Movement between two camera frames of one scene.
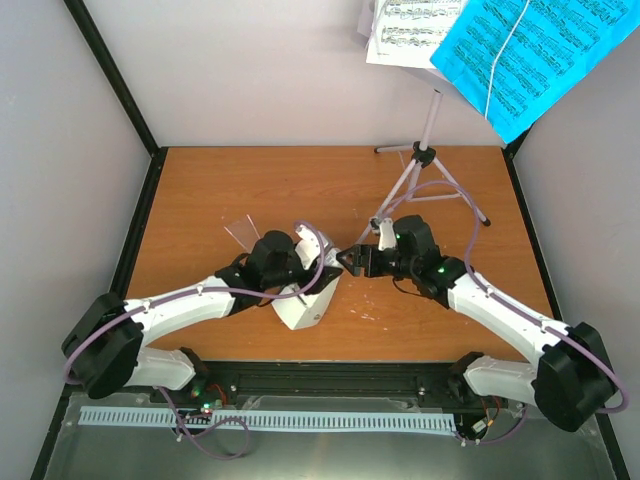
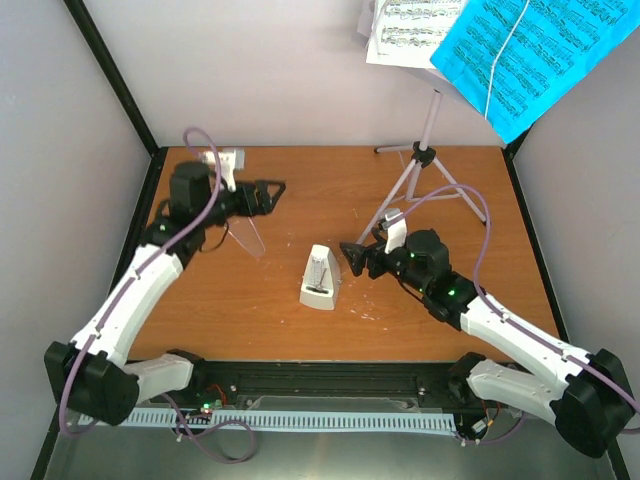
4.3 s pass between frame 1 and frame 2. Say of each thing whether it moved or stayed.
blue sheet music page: stayed
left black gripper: moved
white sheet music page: stayed
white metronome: moved
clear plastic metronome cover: stayed
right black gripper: stayed
